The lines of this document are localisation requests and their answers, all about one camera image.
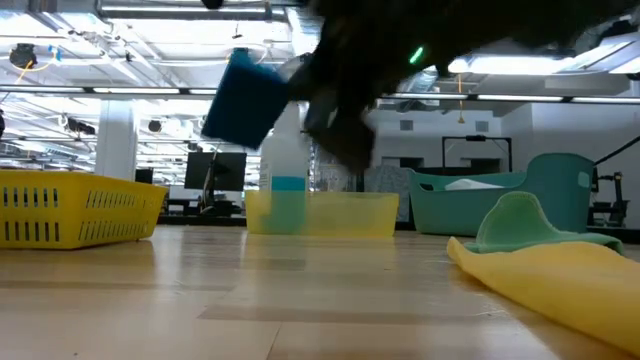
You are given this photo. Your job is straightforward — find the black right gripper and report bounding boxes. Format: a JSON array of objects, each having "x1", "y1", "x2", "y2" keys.
[{"x1": 285, "y1": 0, "x2": 454, "y2": 172}]

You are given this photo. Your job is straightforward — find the spray bottle with blue trigger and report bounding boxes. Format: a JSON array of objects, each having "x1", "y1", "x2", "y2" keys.
[{"x1": 258, "y1": 99, "x2": 312, "y2": 235}]

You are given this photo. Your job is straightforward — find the dark blue sponge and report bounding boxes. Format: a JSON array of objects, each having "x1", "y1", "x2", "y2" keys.
[{"x1": 201, "y1": 47, "x2": 292, "y2": 150}]

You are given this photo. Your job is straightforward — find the white cloth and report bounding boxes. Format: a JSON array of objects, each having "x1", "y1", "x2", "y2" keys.
[{"x1": 443, "y1": 177, "x2": 506, "y2": 192}]

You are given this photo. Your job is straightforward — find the yellow cloth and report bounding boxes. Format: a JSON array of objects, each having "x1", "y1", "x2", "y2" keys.
[{"x1": 446, "y1": 235, "x2": 640, "y2": 357}]

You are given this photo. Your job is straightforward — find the yellow translucent plastic bin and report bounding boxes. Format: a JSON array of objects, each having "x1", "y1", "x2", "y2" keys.
[{"x1": 243, "y1": 189, "x2": 401, "y2": 237}]

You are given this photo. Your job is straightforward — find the black computer monitor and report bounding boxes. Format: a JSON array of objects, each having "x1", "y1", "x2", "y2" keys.
[{"x1": 183, "y1": 151, "x2": 248, "y2": 192}]

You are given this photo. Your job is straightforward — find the white building column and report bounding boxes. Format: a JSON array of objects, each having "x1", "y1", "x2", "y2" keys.
[{"x1": 94, "y1": 98, "x2": 139, "y2": 182}]

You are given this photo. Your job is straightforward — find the green cloth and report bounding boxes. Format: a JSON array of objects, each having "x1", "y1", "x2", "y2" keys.
[{"x1": 464, "y1": 190, "x2": 626, "y2": 255}]

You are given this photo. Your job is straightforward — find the teal plastic bin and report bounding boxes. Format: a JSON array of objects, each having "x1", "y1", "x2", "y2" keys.
[{"x1": 405, "y1": 152, "x2": 597, "y2": 237}]

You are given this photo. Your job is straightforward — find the yellow slotted plastic basket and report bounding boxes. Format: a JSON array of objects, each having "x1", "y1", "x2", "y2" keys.
[{"x1": 0, "y1": 169, "x2": 169, "y2": 251}]

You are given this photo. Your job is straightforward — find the black background robot rig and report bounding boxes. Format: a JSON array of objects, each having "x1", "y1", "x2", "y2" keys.
[{"x1": 589, "y1": 134, "x2": 640, "y2": 229}]

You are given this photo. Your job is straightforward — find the black ceiling device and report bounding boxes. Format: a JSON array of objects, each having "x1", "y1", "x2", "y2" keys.
[{"x1": 8, "y1": 42, "x2": 39, "y2": 70}]

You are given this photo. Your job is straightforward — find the black background stand frame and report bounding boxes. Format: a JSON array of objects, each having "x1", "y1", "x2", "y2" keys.
[{"x1": 441, "y1": 134, "x2": 514, "y2": 174}]

